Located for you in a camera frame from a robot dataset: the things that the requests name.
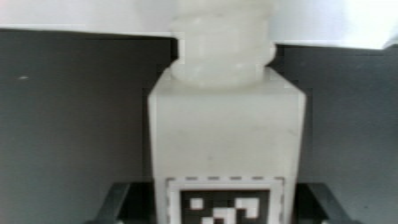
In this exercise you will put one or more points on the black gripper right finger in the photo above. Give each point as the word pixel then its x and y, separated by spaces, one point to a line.
pixel 317 207

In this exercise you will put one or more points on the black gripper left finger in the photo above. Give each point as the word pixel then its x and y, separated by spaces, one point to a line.
pixel 128 204

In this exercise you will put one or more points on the white table leg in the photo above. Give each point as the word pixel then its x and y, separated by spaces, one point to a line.
pixel 226 120

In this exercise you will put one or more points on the white sheet with tags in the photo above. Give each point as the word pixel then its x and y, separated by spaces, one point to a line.
pixel 333 23

